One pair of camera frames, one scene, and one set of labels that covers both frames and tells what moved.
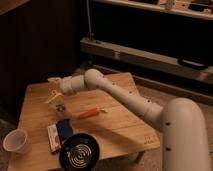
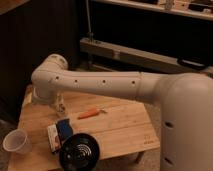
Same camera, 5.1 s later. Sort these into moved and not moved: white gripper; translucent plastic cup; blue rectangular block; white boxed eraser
Moved: white gripper
Not moved: white boxed eraser; blue rectangular block; translucent plastic cup
